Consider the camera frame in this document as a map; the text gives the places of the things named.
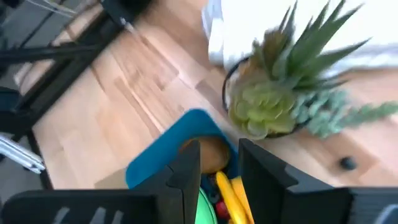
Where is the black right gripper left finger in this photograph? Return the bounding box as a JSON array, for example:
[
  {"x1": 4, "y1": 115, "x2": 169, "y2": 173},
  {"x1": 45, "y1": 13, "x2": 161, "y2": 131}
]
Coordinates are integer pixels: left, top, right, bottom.
[{"x1": 134, "y1": 139, "x2": 201, "y2": 224}]

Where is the brown toy kiwi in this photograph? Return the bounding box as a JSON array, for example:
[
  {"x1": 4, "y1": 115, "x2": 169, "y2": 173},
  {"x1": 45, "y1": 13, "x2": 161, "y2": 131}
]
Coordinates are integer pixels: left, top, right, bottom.
[{"x1": 180, "y1": 136, "x2": 231, "y2": 174}]

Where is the red toy cherry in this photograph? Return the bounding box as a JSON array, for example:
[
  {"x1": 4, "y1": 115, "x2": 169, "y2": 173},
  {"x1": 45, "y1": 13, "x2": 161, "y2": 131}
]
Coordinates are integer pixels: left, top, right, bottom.
[{"x1": 216, "y1": 200, "x2": 231, "y2": 220}]

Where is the blue plastic tupperware container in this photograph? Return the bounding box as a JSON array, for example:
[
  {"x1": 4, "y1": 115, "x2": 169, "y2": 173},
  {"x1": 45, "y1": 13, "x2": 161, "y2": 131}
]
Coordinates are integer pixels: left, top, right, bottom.
[{"x1": 125, "y1": 108, "x2": 240, "y2": 224}]

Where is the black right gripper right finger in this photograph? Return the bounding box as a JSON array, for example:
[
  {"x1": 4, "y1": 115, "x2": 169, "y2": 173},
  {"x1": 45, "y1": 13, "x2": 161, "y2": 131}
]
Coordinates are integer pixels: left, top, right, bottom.
[{"x1": 239, "y1": 139, "x2": 352, "y2": 224}]

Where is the succulent plant in black pot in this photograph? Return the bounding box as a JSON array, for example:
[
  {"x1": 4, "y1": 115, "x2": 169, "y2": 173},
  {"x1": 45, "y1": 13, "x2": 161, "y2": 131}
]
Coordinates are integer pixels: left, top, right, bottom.
[{"x1": 221, "y1": 0, "x2": 398, "y2": 140}]

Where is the small dark toy blueberry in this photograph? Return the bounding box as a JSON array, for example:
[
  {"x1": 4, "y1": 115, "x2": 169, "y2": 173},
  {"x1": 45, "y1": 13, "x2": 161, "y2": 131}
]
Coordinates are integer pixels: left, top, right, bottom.
[{"x1": 339, "y1": 156, "x2": 358, "y2": 171}]

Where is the white checked dish towel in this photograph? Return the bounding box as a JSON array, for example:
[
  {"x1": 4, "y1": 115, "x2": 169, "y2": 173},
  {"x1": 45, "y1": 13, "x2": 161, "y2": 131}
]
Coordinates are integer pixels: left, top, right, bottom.
[{"x1": 201, "y1": 0, "x2": 398, "y2": 78}]

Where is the black aluminium table frame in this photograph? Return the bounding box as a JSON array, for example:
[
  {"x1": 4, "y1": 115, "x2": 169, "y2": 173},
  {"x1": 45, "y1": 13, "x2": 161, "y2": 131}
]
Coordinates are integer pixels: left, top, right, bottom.
[{"x1": 0, "y1": 0, "x2": 150, "y2": 190}]

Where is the green ribbed toy vegetable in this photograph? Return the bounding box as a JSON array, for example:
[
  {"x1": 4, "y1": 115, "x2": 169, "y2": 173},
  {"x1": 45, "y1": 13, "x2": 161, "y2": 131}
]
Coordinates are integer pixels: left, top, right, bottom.
[{"x1": 195, "y1": 188, "x2": 218, "y2": 224}]

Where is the small yellow toy pepper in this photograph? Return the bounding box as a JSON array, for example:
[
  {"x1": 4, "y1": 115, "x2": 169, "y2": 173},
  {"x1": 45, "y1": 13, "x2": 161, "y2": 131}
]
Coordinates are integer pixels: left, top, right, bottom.
[{"x1": 216, "y1": 170, "x2": 249, "y2": 224}]

